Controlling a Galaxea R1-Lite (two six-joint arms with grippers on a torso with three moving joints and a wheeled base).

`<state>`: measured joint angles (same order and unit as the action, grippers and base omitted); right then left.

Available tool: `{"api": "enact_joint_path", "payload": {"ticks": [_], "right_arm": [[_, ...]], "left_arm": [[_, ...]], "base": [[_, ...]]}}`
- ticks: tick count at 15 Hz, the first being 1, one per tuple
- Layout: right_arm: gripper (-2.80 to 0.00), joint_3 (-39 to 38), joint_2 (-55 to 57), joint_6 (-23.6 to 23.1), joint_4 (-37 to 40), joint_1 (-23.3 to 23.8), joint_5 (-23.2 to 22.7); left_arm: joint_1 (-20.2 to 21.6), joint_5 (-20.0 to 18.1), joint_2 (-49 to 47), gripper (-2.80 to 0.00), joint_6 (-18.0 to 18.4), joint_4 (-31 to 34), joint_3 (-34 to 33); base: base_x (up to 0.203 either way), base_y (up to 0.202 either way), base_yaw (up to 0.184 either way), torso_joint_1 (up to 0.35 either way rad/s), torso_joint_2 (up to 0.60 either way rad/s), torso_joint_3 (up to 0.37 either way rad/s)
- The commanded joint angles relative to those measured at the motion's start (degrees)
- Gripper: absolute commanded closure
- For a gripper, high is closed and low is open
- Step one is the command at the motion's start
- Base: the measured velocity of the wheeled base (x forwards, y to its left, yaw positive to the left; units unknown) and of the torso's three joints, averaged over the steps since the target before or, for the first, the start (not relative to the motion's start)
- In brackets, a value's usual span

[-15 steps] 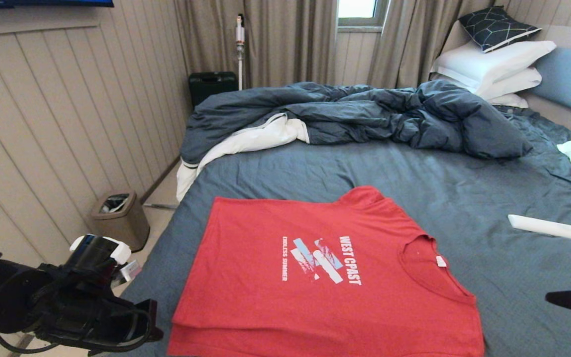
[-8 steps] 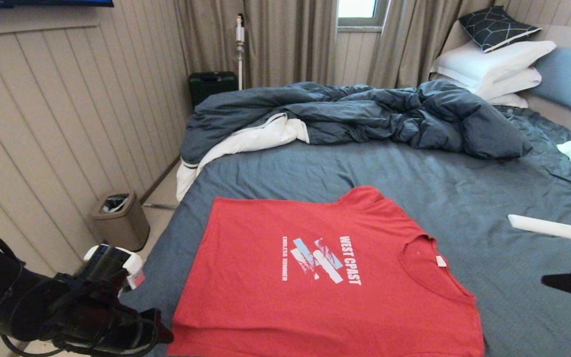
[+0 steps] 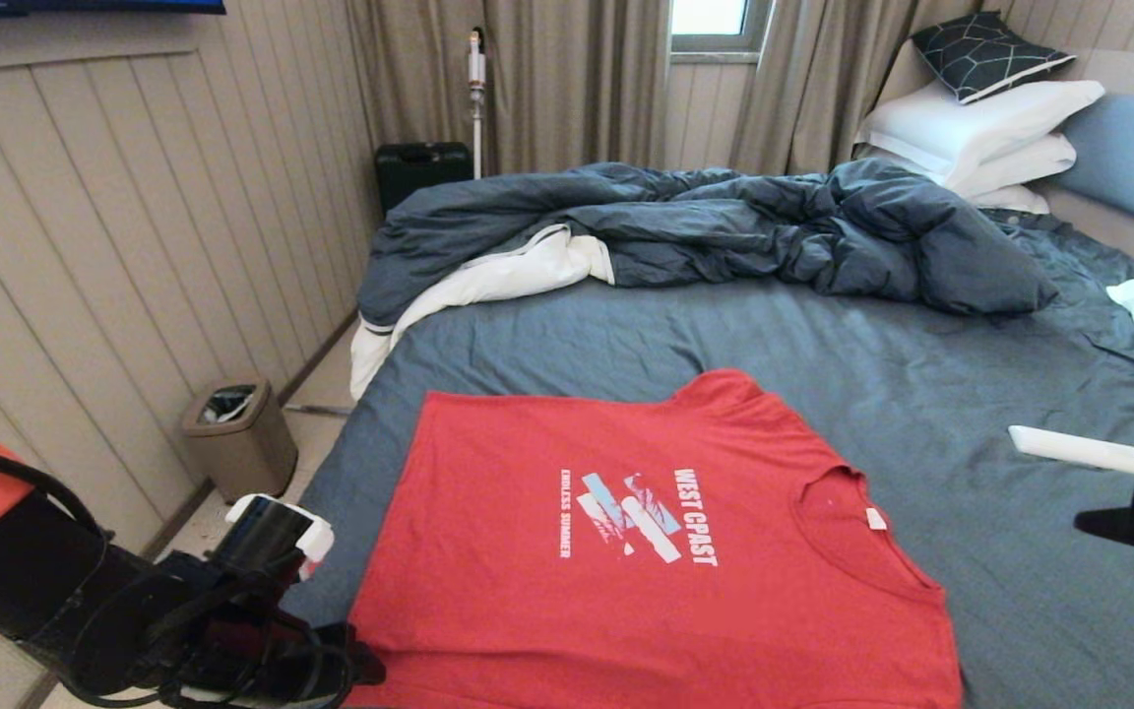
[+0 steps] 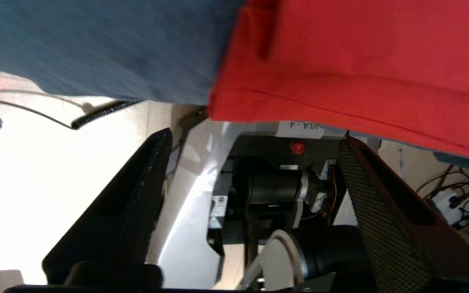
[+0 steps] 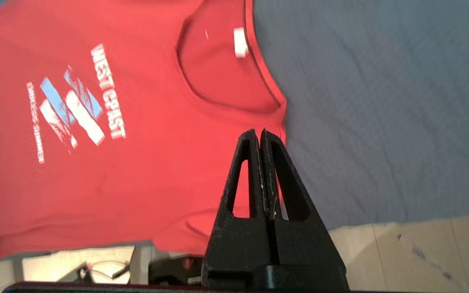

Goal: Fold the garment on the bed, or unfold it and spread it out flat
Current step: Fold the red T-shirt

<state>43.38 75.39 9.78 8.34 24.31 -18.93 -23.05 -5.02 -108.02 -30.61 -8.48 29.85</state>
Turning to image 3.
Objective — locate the beige curtain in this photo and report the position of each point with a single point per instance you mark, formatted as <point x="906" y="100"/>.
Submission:
<point x="823" y="79"/>
<point x="528" y="84"/>

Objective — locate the wall television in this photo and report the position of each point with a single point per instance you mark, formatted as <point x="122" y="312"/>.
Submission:
<point x="75" y="5"/>

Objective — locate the white stick vacuum cleaner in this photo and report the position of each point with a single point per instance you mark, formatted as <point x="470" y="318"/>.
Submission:
<point x="476" y="98"/>

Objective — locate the white flat remote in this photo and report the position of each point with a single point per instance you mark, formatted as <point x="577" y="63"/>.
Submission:
<point x="1079" y="449"/>

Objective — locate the white sheet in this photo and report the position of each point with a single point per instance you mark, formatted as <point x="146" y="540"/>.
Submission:
<point x="518" y="271"/>

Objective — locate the dark blue duvet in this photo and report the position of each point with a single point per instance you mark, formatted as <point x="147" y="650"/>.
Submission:
<point x="724" y="222"/>

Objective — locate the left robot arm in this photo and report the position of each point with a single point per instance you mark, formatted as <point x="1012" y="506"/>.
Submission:
<point x="6" y="581"/>

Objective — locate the beige trash bin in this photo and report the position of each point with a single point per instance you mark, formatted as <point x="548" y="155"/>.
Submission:
<point x="242" y="448"/>

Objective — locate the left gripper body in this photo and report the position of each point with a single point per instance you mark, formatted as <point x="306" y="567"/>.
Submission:
<point x="331" y="665"/>

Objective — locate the bed with blue sheet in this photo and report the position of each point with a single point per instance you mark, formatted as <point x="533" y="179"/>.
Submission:
<point x="882" y="354"/>

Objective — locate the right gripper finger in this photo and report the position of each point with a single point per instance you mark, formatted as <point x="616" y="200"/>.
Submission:
<point x="1108" y="523"/>

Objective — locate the dark patterned pillow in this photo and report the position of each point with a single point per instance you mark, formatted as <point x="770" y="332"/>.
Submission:
<point x="980" y="51"/>

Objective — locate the red printed t-shirt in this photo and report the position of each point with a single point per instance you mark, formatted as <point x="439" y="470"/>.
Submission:
<point x="547" y="601"/>

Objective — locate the black suitcase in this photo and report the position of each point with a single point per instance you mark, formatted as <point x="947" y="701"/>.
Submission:
<point x="419" y="172"/>

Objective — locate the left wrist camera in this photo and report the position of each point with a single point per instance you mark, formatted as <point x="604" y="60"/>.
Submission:
<point x="272" y="532"/>

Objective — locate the window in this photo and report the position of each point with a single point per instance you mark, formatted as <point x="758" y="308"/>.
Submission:
<point x="715" y="25"/>

